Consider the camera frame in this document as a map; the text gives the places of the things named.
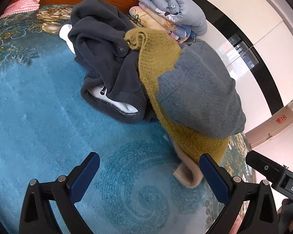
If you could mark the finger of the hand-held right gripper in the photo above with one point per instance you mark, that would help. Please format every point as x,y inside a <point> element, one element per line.
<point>263,167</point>

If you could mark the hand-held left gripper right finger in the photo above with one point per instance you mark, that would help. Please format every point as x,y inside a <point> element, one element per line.
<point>213,178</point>

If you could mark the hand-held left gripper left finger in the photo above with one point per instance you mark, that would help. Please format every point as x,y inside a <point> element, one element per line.
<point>86,175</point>

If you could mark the grey sweatshirt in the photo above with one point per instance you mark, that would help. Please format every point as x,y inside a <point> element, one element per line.
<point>202,92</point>

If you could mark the pale pink fleece garment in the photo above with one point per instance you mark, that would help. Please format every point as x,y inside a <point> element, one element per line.
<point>188,173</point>

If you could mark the beige door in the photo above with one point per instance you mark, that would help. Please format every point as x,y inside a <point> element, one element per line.
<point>268,126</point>

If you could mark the red paper decoration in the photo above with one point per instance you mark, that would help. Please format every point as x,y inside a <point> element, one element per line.
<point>280,120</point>

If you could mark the teal floral bed blanket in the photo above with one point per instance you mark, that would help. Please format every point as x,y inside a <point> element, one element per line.
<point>46,117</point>

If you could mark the dark grey zip hoodie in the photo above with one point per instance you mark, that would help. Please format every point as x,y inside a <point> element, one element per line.
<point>105,53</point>

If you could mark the mustard knitted sweater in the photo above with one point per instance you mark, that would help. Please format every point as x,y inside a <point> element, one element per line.
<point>158,53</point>

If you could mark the white cloth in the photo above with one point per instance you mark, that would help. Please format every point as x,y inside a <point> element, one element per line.
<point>66,37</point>

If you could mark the white and black wardrobe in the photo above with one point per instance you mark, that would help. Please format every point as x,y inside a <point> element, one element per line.
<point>258,17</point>

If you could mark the floral folded blanket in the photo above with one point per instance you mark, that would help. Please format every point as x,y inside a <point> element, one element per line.
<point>151,19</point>

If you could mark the light blue folded quilt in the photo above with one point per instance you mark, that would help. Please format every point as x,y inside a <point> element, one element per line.
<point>175,2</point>

